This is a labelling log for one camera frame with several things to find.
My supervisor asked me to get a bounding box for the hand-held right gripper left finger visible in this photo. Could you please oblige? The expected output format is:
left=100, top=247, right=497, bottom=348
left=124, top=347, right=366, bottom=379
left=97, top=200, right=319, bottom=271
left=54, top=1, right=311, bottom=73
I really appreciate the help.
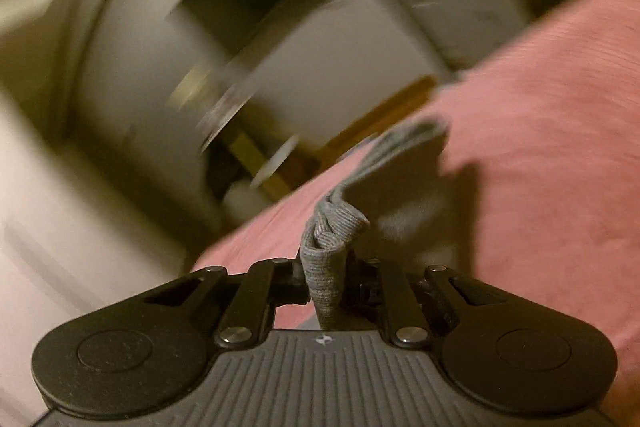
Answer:
left=144, top=258, right=310, bottom=350

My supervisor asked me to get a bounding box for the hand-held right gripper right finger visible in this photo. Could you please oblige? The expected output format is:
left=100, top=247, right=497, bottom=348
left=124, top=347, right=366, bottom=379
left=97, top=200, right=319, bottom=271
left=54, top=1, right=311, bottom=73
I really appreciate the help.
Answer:
left=345, top=257, right=496, bottom=350

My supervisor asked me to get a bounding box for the grey sock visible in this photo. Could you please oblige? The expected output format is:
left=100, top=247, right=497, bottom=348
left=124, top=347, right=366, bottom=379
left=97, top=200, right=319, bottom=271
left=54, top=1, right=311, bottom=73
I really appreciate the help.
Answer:
left=298, top=117, right=451, bottom=331

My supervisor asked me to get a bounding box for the pink blanket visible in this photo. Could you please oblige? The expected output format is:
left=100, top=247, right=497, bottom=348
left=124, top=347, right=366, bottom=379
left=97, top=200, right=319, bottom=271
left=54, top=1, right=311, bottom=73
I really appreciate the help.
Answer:
left=192, top=0, right=640, bottom=427

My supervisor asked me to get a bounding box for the white cabinet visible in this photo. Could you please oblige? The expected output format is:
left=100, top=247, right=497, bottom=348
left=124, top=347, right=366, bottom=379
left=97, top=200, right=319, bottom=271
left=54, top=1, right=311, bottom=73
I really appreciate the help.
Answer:
left=75, top=0, right=531, bottom=188

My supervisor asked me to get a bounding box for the wooden furniture frame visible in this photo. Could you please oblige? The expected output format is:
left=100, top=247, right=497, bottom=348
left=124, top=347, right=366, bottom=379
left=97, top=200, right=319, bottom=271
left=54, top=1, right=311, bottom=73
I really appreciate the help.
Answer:
left=227, top=74, right=441, bottom=202

